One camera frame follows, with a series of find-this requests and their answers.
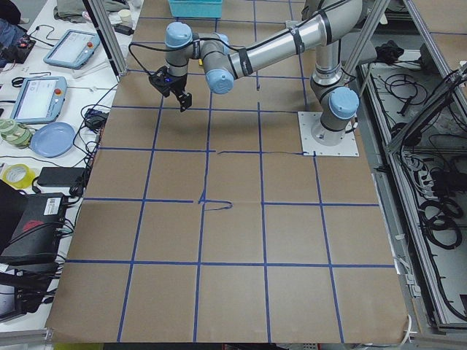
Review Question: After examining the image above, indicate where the black computer box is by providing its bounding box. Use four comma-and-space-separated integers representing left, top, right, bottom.
1, 192, 66, 266

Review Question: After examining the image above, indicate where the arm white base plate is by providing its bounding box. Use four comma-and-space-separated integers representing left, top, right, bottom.
298, 112, 359, 157

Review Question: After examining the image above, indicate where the aluminium frame post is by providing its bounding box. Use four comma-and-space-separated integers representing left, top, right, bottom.
82, 0, 128, 77

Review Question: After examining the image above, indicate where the turquoise plastic bin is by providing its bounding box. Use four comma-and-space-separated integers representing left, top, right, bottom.
169, 0, 223, 18

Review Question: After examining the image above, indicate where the yellow tape roll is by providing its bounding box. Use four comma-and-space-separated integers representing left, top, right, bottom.
2, 164, 36, 190

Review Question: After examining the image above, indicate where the teach pendant tablet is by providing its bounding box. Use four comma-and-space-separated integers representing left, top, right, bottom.
10, 77, 68, 124
43, 29, 101, 69

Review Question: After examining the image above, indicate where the upper teach pendant tablet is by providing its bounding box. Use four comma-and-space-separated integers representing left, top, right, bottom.
43, 29, 101, 69

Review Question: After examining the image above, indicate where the black power adapter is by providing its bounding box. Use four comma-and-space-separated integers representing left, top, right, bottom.
37, 167, 85, 187

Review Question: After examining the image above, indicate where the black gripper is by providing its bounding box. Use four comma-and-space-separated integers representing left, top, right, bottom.
149, 66, 192, 112

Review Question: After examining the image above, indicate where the light blue plate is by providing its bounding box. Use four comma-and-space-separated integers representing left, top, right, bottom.
30, 122, 75, 158

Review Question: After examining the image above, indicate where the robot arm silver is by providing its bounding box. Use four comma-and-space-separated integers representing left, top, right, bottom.
149, 1, 365, 111

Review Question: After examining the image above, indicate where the lower teach pendant tablet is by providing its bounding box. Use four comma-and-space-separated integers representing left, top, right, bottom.
10, 77, 68, 124

